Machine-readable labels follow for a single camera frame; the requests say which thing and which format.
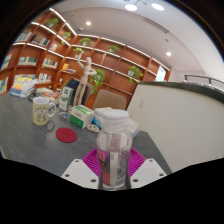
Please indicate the clear plastic drink bottle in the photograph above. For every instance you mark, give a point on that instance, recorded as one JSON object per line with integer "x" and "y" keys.
{"x": 113, "y": 146}

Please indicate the dark flat books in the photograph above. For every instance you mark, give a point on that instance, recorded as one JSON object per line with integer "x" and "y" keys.
{"x": 50, "y": 95}

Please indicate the white counter with dark top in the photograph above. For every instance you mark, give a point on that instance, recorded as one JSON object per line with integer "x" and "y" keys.
{"x": 180, "y": 126}

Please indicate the brown wooden shelf unit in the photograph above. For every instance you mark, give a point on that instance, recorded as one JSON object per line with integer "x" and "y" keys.
{"x": 120, "y": 80}

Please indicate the grey metal railing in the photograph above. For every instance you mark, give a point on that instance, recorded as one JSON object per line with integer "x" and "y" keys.
{"x": 203, "y": 78}

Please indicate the ceiling lights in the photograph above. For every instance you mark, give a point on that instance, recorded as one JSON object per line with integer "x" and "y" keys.
{"x": 130, "y": 7}

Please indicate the wooden artist mannequin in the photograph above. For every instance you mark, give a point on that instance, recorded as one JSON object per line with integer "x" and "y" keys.
{"x": 86, "y": 71}

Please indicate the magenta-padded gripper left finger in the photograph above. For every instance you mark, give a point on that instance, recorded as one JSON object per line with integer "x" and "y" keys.
{"x": 80, "y": 173}

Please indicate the beige chair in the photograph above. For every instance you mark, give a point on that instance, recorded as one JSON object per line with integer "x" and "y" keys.
{"x": 110, "y": 100}

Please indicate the flat round red coaster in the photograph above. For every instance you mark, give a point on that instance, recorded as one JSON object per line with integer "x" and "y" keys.
{"x": 66, "y": 135}

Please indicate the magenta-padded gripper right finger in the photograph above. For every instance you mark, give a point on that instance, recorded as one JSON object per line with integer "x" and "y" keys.
{"x": 146, "y": 171}

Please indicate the green and white carton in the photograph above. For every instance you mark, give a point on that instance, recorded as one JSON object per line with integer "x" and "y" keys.
{"x": 66, "y": 99}

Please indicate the yellow striped white mug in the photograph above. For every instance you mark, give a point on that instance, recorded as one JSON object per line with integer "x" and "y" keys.
{"x": 40, "y": 111}

